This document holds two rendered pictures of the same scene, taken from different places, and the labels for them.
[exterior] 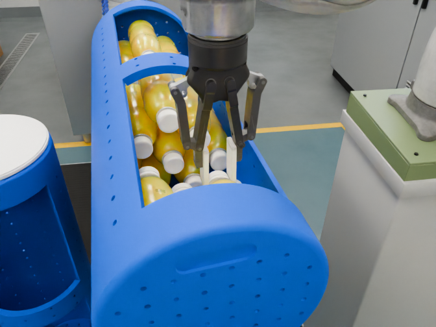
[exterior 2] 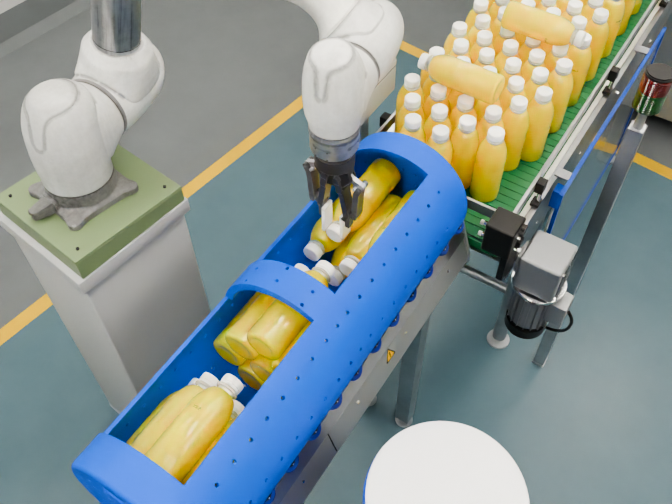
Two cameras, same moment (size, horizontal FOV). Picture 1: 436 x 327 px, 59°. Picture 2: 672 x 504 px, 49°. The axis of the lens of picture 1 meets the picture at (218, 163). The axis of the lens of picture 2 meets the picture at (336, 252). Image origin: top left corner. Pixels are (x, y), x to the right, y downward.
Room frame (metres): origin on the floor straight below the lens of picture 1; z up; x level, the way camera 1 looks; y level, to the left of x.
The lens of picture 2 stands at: (1.11, 0.71, 2.27)
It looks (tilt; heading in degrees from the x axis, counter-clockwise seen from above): 52 degrees down; 229
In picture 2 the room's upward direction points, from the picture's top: 1 degrees counter-clockwise
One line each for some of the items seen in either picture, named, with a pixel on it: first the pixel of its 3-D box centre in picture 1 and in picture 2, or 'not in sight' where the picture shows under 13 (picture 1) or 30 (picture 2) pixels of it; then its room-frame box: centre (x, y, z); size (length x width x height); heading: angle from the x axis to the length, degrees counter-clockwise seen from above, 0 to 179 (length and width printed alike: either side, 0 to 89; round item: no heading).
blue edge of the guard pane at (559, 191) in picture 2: not in sight; (587, 164); (-0.46, 0.07, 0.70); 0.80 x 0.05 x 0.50; 15
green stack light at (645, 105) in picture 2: not in sight; (649, 98); (-0.25, 0.24, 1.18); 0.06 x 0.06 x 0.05
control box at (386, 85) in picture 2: not in sight; (359, 88); (0.09, -0.35, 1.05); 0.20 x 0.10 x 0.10; 15
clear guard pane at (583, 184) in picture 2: not in sight; (594, 167); (-0.47, 0.09, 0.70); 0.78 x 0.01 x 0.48; 15
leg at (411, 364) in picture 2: not in sight; (410, 374); (0.26, 0.07, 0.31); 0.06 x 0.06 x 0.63; 15
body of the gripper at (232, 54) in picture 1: (217, 66); (334, 165); (0.48, 0.00, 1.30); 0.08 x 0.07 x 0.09; 105
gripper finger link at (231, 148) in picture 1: (231, 160); (327, 215); (0.49, -0.02, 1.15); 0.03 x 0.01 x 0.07; 15
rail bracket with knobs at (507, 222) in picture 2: not in sight; (501, 234); (0.12, 0.17, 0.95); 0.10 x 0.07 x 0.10; 105
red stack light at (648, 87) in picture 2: not in sight; (656, 82); (-0.25, 0.24, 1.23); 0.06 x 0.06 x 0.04
